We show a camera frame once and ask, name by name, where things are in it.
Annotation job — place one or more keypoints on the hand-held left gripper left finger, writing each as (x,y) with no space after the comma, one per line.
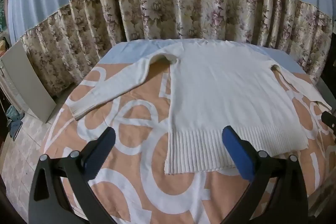
(98,153)

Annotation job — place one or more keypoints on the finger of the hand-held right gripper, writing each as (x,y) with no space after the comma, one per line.
(329,121)

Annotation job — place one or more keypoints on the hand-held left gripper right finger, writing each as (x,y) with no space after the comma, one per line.
(237,153)

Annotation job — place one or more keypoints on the white knit sweater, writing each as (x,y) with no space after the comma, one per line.
(223,82)

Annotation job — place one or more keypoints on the peach printed bed sheet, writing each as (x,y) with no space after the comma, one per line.
(147,94)

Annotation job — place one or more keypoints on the teal cloth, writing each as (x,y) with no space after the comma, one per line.
(14,115)

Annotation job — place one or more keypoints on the white board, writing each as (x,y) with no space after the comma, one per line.
(26,82)

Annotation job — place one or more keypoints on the blue floral curtain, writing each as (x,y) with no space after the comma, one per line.
(183,3)

